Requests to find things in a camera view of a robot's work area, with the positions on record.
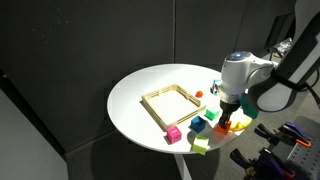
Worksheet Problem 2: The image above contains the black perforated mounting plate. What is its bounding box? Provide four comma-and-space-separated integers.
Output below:
269, 114, 320, 180

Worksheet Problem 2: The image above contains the teal wrist camera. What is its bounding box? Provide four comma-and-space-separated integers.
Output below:
239, 95, 261, 120

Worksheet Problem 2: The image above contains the black cable sleeve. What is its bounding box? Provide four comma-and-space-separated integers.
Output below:
270, 11, 320, 109

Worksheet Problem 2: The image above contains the lime green block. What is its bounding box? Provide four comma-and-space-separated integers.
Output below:
191, 134, 210, 156

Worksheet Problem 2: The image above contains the crumpled silver plastic bag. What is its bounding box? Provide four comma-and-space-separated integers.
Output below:
274, 37, 295, 54

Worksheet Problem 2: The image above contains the white table pedestal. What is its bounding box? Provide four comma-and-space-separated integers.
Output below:
173, 152, 194, 180

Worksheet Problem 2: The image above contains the blue soft cube number four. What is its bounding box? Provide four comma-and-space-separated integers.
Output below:
210, 79, 223, 96

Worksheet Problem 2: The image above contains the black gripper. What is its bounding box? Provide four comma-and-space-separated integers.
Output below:
217, 94, 242, 131

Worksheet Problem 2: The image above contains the wooden frame tray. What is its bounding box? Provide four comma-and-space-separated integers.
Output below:
140, 83, 207, 132

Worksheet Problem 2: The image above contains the pink block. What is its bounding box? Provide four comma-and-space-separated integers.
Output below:
165, 125, 183, 145

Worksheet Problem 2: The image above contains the purple black spring clamp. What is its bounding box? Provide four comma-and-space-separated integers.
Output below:
229, 147, 297, 180
253, 121, 313, 148

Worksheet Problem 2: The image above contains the orange block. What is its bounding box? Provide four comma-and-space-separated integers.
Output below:
214, 121, 233, 136

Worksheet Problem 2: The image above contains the blue block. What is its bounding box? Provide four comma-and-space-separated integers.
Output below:
190, 115, 207, 134

